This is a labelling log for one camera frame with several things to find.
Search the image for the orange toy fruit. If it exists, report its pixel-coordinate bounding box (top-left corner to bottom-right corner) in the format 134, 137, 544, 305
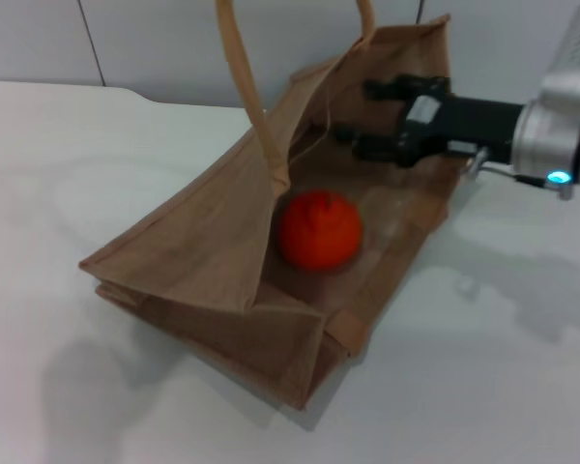
277, 189, 364, 272

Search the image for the silver plug with thin cable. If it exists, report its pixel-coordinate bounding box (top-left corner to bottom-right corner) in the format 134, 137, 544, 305
466, 147, 548, 188

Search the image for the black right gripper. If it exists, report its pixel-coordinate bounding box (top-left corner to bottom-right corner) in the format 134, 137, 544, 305
335, 74, 523, 170

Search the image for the brown jute handbag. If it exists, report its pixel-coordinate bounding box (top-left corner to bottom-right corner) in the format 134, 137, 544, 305
79, 0, 453, 411

